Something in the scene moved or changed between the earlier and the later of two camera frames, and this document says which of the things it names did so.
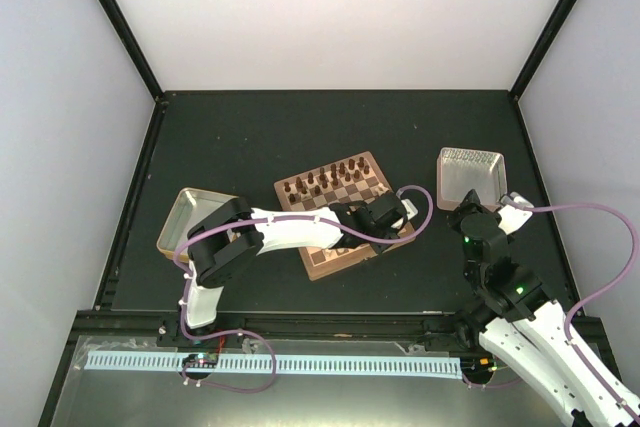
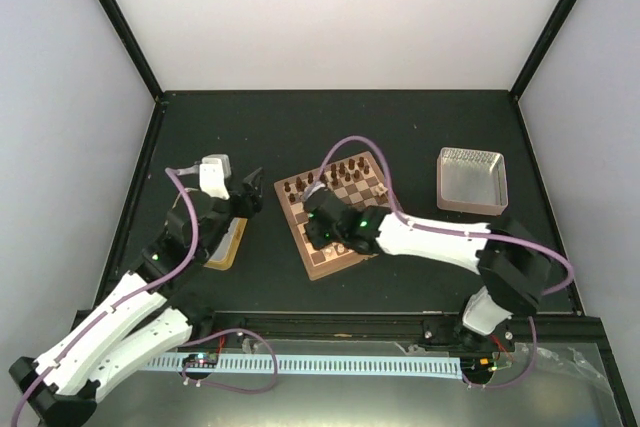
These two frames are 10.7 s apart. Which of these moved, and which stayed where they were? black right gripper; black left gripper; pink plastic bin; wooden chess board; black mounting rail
Moved: black left gripper; black right gripper
Stayed: wooden chess board; pink plastic bin; black mounting rail
